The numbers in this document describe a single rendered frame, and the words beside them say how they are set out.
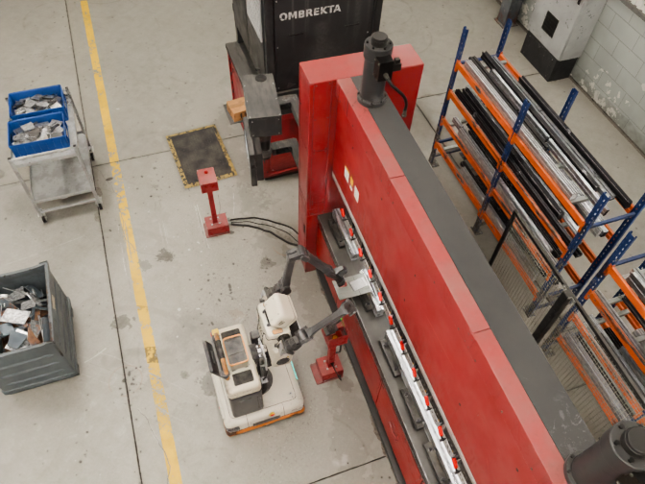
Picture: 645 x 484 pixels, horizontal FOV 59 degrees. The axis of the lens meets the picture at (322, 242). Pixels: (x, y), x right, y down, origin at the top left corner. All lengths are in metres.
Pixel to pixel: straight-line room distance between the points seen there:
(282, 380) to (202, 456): 0.87
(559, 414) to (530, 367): 0.24
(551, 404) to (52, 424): 3.97
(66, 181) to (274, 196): 2.14
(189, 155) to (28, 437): 3.35
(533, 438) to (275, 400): 2.53
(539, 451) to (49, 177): 5.32
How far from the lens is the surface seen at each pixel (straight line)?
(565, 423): 2.85
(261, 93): 4.47
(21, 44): 9.11
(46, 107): 6.34
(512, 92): 5.63
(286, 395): 4.81
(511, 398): 2.80
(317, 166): 4.55
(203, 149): 6.86
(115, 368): 5.45
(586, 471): 2.63
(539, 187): 5.34
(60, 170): 6.57
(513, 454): 2.99
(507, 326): 2.96
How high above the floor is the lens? 4.75
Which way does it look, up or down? 53 degrees down
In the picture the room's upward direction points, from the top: 4 degrees clockwise
